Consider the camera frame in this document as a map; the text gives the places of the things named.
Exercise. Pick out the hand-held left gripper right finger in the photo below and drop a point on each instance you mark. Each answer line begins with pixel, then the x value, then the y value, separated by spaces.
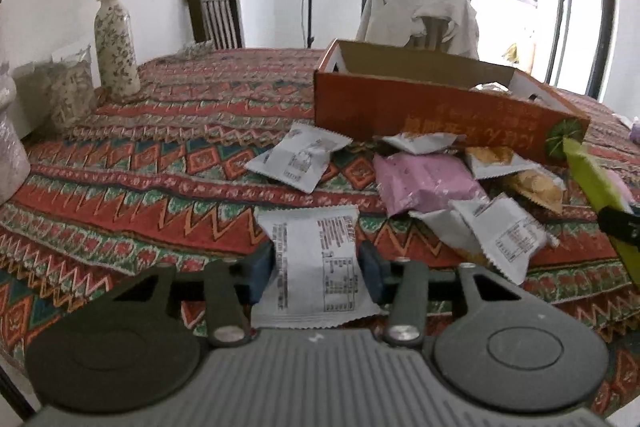
pixel 372 277

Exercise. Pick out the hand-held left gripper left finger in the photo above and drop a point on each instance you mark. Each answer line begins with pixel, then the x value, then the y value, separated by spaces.
pixel 260 277

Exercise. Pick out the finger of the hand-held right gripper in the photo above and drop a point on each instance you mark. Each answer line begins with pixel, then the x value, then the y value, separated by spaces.
pixel 622 224

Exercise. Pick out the purple snack packet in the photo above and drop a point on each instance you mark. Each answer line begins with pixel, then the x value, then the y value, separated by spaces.
pixel 620 184
pixel 425 179

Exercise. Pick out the lime green snack packet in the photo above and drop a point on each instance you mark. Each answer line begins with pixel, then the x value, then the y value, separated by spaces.
pixel 595 179

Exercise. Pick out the white snack packet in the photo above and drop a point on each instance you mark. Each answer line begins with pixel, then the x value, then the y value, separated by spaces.
pixel 505 237
pixel 320 267
pixel 425 142
pixel 300 157
pixel 445 229

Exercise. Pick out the orange cardboard box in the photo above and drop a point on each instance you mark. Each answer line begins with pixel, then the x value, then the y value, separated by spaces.
pixel 400 107

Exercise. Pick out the yellow chips packet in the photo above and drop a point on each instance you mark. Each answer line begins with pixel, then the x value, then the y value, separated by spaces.
pixel 535 189
pixel 492 157

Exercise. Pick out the patterned red tablecloth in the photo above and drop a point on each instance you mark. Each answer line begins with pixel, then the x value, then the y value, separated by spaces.
pixel 150 187

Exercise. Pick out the wooden chair under jacket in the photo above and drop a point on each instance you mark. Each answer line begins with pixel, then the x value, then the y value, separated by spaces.
pixel 431 31

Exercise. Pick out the clear plastic bag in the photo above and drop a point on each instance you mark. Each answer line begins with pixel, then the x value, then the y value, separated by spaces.
pixel 70 92

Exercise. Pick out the beige jacket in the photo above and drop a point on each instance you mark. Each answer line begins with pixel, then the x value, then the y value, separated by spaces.
pixel 390 12

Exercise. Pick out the floral ceramic vase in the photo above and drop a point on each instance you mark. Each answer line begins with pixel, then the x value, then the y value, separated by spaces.
pixel 117 52

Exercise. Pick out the dark wooden chair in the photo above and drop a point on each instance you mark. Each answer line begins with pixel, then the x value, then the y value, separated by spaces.
pixel 192 7

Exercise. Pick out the white textured vase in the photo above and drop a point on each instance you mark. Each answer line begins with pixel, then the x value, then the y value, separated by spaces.
pixel 10 147

